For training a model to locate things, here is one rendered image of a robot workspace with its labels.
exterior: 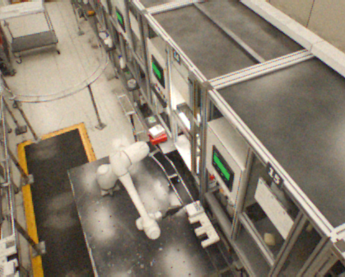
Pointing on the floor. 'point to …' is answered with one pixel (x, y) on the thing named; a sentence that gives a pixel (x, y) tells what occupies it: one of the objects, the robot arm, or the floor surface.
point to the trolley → (27, 35)
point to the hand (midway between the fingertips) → (183, 205)
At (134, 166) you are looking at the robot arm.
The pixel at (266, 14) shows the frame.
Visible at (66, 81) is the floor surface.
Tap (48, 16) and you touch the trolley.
